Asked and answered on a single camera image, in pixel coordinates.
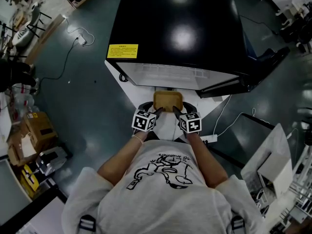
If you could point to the person's white printed shirt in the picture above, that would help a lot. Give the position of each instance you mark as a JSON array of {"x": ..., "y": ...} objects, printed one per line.
[{"x": 158, "y": 203}]

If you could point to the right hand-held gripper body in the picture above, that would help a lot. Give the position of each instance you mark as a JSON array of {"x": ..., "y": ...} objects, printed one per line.
[{"x": 191, "y": 123}]

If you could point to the open cardboard box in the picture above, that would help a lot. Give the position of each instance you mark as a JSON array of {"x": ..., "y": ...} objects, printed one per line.
[{"x": 23, "y": 150}]

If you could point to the white box appliance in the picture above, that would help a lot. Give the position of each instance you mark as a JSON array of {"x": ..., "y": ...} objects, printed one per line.
[{"x": 280, "y": 174}]

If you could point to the silver case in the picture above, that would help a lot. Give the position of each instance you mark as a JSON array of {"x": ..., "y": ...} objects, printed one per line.
[{"x": 52, "y": 161}]

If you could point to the grey shell chair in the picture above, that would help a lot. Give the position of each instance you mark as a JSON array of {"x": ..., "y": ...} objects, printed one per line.
[{"x": 36, "y": 14}]

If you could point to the white power strip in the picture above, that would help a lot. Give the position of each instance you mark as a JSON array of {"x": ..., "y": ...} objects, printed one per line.
[
  {"x": 82, "y": 39},
  {"x": 209, "y": 138}
]

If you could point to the pile of clear plastic bags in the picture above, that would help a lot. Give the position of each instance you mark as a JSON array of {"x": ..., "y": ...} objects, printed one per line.
[{"x": 24, "y": 99}]

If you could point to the black mini fridge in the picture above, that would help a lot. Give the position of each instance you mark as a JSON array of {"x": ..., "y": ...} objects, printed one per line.
[{"x": 175, "y": 16}]

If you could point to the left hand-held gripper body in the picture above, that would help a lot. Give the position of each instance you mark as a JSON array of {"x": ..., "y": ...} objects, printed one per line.
[{"x": 143, "y": 122}]

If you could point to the beige plastic bowl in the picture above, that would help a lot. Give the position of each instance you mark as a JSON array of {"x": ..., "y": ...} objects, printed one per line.
[{"x": 168, "y": 101}]

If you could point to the person's right forearm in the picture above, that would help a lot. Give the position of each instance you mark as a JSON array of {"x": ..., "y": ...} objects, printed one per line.
[{"x": 209, "y": 164}]

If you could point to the zebra striped pouf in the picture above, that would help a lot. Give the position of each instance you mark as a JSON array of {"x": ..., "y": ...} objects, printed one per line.
[{"x": 22, "y": 36}]

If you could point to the yellow label sticker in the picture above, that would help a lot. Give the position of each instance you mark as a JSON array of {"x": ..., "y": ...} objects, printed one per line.
[{"x": 122, "y": 51}]

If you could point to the closed cardboard box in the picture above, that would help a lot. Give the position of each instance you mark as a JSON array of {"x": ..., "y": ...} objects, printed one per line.
[{"x": 41, "y": 128}]

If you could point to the person's left forearm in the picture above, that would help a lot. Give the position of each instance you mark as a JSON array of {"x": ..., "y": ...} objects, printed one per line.
[{"x": 119, "y": 164}]

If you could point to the black framed white board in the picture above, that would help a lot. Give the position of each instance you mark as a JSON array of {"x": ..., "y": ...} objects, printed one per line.
[{"x": 46, "y": 218}]

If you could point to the marble top side table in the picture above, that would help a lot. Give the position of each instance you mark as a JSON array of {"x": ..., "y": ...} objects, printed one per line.
[{"x": 273, "y": 140}]

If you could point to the black frame table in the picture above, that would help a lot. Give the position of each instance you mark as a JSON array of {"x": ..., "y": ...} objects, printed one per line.
[{"x": 258, "y": 121}]

